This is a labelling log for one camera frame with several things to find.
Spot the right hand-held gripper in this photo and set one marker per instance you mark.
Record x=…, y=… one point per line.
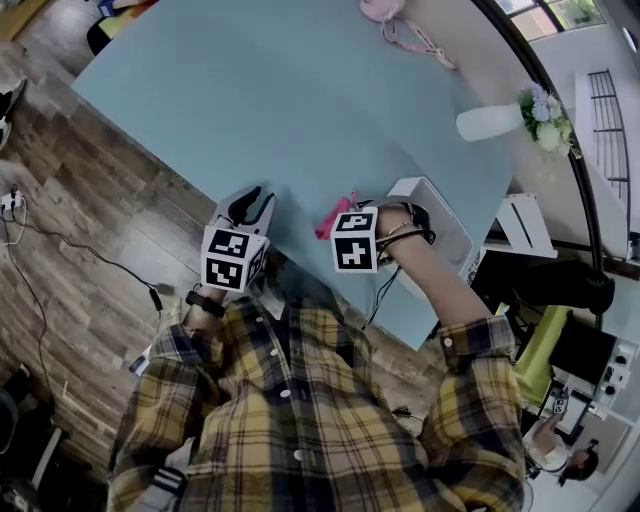
x=355, y=250

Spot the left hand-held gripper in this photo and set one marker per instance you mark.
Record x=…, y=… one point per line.
x=225, y=265

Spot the red cloth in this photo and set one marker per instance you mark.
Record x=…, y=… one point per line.
x=335, y=217

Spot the white rectangular tray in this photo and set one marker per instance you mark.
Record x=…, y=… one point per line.
x=450, y=235

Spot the person's right forearm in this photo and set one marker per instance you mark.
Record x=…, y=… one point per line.
x=435, y=280

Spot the person's left forearm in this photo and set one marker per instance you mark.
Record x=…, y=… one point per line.
x=200, y=325

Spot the black wristwatch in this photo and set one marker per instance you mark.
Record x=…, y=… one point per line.
x=205, y=304

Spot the white stool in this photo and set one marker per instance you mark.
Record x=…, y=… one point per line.
x=525, y=225

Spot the yellow plaid shirt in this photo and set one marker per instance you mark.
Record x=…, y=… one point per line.
x=310, y=425

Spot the white vase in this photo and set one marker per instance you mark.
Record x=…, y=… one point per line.
x=487, y=122

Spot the black jacket bundle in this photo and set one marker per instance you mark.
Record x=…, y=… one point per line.
x=550, y=287

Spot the yellow-green cover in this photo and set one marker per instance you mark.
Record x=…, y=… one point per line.
x=537, y=360

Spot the white and blue flower bouquet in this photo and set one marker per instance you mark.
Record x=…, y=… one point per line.
x=547, y=130

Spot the stack of books and folders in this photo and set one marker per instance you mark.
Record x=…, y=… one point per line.
x=120, y=22

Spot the white power strip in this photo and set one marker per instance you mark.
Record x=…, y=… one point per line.
x=10, y=201

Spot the black monitor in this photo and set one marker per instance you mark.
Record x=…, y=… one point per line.
x=582, y=347

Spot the black framed window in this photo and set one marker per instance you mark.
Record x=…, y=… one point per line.
x=535, y=22

